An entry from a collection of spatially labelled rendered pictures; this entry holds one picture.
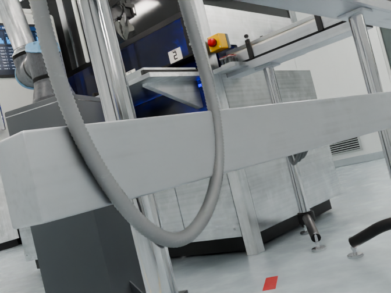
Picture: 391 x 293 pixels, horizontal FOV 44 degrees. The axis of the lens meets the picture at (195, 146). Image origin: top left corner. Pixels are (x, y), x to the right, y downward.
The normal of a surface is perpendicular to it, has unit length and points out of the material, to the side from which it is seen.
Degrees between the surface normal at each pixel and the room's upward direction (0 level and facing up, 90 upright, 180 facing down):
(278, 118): 90
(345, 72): 90
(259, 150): 90
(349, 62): 90
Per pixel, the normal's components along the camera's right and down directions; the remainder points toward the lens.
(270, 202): 0.73, -0.21
